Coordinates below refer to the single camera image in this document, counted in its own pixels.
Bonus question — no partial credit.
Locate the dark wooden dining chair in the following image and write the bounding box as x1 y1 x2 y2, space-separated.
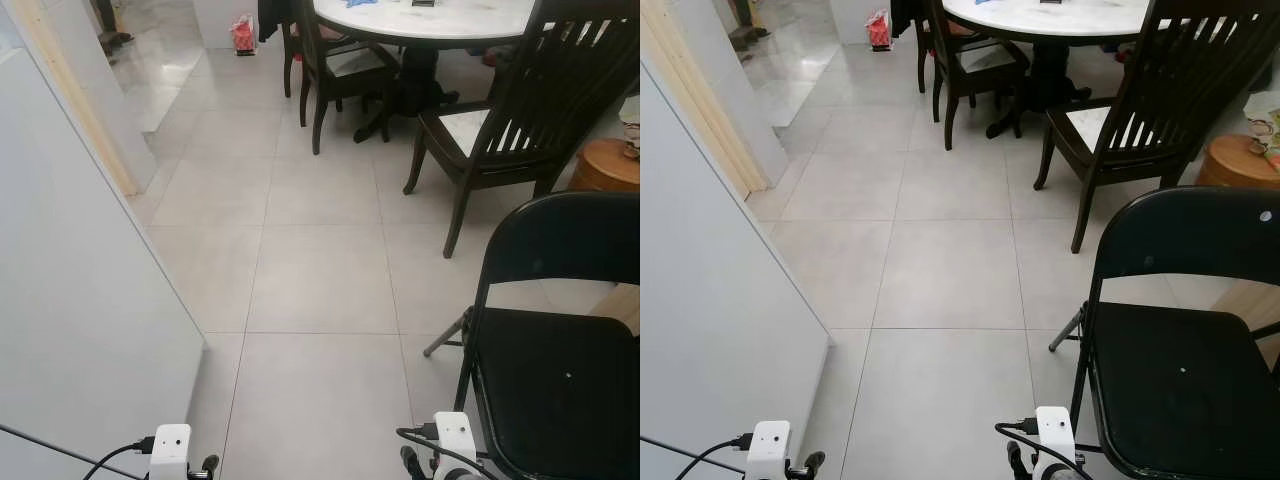
403 0 641 259
1033 0 1263 253
280 0 403 156
915 0 1033 151

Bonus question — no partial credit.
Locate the round wooden stool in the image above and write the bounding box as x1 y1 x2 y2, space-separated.
567 138 641 193
1195 133 1280 190

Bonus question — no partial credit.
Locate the black folding chair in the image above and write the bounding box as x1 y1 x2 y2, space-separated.
1048 186 1280 480
424 190 641 480

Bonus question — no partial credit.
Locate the black hanging cloth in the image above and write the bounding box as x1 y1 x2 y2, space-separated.
258 0 288 43
890 0 923 39

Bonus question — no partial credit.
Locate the white printed paper bag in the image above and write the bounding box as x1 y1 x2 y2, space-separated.
1245 88 1280 173
618 95 641 161

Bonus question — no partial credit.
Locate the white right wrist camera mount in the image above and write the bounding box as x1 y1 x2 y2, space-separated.
433 411 479 471
1035 405 1077 466

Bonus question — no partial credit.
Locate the round white marble table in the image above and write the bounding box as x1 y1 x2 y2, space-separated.
312 0 543 143
940 0 1153 139

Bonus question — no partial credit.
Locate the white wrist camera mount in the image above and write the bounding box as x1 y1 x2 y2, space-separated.
746 420 792 480
1035 405 1077 466
148 424 192 480
433 411 479 471

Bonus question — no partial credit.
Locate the white flat panel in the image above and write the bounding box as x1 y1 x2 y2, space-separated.
0 45 207 480
640 50 833 480

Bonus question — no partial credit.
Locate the beige wooden door frame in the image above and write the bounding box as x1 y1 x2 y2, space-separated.
8 0 139 197
643 0 773 198

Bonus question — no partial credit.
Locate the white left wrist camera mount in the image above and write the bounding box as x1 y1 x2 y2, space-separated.
148 424 192 480
746 420 792 480

